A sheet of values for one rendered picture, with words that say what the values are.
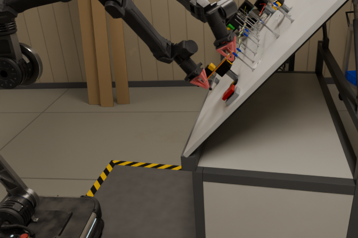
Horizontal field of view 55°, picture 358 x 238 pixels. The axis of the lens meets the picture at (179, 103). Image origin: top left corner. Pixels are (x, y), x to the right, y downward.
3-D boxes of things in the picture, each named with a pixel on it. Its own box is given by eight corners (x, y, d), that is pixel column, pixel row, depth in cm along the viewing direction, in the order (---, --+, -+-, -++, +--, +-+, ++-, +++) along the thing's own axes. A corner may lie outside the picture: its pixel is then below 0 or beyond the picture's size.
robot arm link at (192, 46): (158, 41, 141) (157, 60, 138) (172, 29, 131) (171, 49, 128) (183, 49, 146) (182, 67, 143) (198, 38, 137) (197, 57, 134)
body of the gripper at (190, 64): (203, 64, 146) (192, 51, 145) (197, 74, 138) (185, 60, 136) (193, 73, 150) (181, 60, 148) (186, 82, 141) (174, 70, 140)
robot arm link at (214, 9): (200, 14, 132) (207, 12, 127) (214, 6, 134) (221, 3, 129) (208, 30, 134) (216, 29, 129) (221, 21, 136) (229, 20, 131)
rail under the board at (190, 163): (181, 170, 129) (180, 156, 126) (220, 70, 233) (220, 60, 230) (195, 172, 128) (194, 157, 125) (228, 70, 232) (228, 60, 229)
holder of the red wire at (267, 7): (279, 2, 183) (264, -11, 182) (276, 11, 173) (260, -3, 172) (273, 9, 186) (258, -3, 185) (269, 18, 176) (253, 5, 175)
